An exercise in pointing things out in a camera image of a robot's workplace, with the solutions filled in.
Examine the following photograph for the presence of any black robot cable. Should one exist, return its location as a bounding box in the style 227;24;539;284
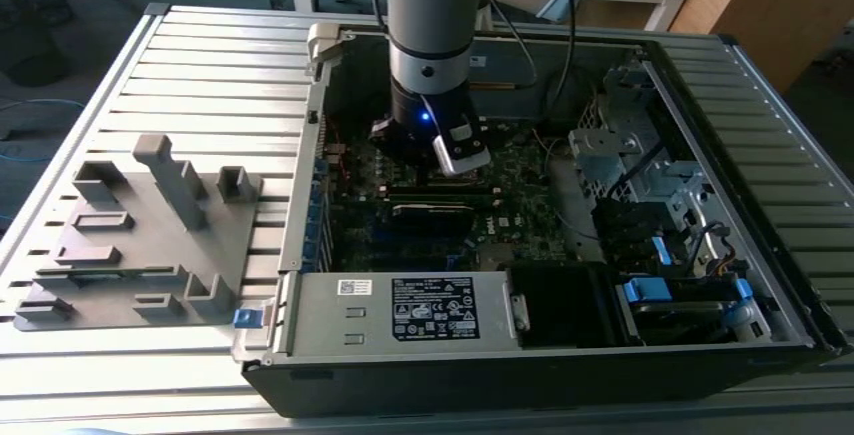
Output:
483;0;539;92
543;0;579;124

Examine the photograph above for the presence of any blue disk carrier handle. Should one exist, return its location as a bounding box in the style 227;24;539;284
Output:
622;277;674;305

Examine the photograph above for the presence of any silver metal drive cage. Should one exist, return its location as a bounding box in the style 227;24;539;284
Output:
566;62;754;276

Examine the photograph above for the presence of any blue plastic latch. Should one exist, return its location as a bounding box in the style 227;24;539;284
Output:
723;277;759;329

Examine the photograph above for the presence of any blue expansion slot retainer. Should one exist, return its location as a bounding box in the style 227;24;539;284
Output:
300;154;334;272

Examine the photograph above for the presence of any black open PC case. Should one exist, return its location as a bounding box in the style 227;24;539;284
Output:
230;22;853;419

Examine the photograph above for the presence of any green motherboard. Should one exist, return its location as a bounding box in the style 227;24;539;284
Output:
319;119;583;274

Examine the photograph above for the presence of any blue floor cable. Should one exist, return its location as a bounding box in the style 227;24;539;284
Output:
0;97;88;164

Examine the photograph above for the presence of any silver power supply unit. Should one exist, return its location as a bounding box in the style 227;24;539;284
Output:
266;270;530;357

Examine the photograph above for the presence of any black cable over cage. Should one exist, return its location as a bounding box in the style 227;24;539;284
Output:
603;137;669;201

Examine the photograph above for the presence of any grey case handle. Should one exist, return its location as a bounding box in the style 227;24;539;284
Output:
304;23;346;79

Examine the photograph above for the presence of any black hard disk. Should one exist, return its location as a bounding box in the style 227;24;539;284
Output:
630;300;730;346

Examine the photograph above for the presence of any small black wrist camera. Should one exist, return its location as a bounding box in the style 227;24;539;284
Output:
368;118;396;145

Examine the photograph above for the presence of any black office chair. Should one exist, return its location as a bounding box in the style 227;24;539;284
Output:
0;0;76;89

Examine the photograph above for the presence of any grey parts rack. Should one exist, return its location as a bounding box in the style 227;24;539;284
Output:
11;134;266;332

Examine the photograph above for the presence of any coloured wire bundle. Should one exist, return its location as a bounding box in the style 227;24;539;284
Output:
705;249;750;277

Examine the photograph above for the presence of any wooden cabinet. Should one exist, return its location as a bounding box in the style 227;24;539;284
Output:
670;0;854;101

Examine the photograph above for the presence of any black graphics card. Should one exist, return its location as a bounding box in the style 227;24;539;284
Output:
390;203;479;237

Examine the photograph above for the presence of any black cable bundle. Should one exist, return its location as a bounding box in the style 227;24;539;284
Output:
591;199;663;247

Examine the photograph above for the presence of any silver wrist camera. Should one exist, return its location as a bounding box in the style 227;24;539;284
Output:
431;122;495;178

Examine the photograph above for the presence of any square chipset heatsink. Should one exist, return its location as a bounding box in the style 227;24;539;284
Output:
478;242;516;267

